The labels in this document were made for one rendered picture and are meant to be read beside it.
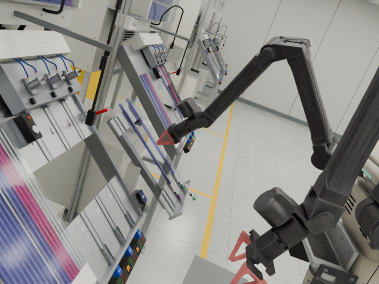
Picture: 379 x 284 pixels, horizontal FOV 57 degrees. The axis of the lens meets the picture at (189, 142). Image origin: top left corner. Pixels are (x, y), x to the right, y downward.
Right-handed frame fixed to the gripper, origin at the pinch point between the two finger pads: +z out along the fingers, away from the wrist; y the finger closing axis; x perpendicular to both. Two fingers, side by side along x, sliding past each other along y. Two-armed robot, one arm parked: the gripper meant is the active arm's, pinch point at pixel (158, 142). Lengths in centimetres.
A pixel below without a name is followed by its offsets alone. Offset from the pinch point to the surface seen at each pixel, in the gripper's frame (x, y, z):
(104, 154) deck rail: -8.6, 13.4, 16.6
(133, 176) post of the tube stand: 9.4, -8.2, 21.8
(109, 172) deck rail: -1.3, 13.5, 19.0
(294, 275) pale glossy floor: 156, -94, -3
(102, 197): 2.3, 29.4, 18.0
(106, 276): 19, 52, 18
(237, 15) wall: -48, -726, -81
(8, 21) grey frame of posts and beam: -56, 41, 4
